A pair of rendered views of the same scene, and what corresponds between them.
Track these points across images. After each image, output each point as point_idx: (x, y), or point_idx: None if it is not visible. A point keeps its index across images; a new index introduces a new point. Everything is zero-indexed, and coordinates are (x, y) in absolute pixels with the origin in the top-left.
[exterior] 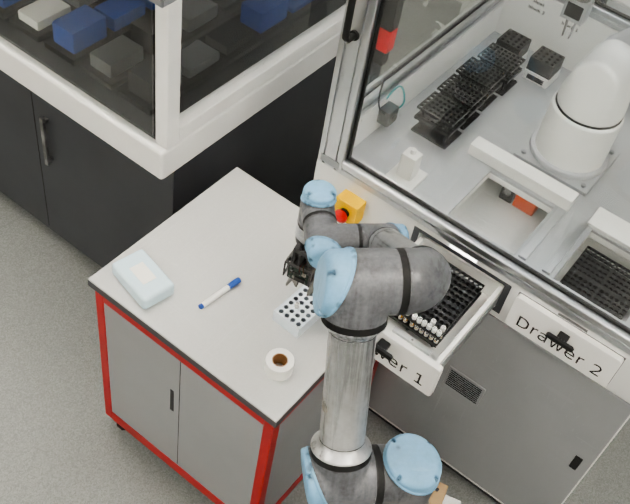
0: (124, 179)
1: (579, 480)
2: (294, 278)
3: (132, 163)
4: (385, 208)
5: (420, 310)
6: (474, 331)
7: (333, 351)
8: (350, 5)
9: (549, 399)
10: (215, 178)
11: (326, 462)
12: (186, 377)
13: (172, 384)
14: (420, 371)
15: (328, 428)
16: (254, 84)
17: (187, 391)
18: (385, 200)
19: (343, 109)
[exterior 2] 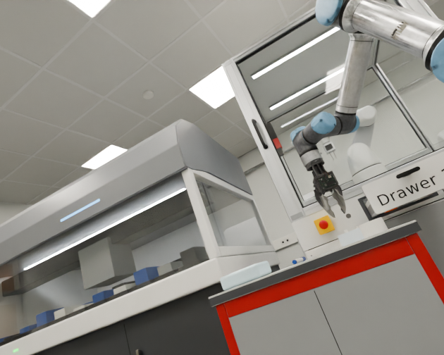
0: (201, 338)
1: None
2: (327, 184)
3: (201, 314)
4: (338, 208)
5: None
6: None
7: (366, 6)
8: (256, 127)
9: None
10: None
11: None
12: (329, 306)
13: (326, 344)
14: (441, 166)
15: (420, 24)
16: (242, 249)
17: (342, 329)
18: (334, 203)
19: (283, 182)
